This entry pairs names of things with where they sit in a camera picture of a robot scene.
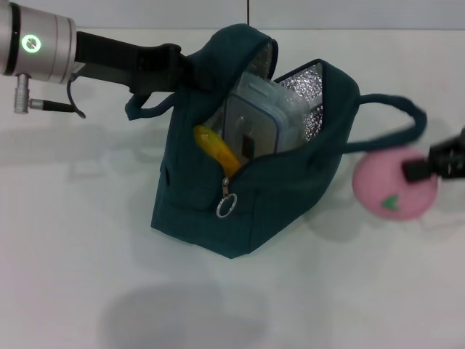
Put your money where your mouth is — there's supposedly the yellow toy banana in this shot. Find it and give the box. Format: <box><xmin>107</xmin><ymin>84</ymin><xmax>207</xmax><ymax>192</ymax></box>
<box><xmin>193</xmin><ymin>125</ymin><xmax>243</xmax><ymax>177</ymax></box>

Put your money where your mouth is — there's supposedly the pink toy peach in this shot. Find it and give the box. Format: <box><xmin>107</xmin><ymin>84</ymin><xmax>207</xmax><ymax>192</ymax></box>
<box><xmin>351</xmin><ymin>147</ymin><xmax>439</xmax><ymax>222</ymax></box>

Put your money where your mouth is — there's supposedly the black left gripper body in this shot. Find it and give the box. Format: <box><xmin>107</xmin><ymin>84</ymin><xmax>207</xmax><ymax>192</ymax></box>
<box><xmin>74</xmin><ymin>31</ymin><xmax>183</xmax><ymax>100</ymax></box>

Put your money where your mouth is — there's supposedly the dark teal fabric lunch bag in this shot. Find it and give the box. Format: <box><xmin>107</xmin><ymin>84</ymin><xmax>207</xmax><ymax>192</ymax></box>
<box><xmin>125</xmin><ymin>23</ymin><xmax>428</xmax><ymax>260</ymax></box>

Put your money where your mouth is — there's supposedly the clear plastic food container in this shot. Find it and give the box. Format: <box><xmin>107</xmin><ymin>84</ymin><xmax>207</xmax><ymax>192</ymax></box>
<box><xmin>210</xmin><ymin>71</ymin><xmax>312</xmax><ymax>161</ymax></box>

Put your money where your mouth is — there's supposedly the left arm cable with plug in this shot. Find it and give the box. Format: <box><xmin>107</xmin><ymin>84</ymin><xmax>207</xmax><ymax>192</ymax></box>
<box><xmin>13</xmin><ymin>72</ymin><xmax>87</xmax><ymax>119</ymax></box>

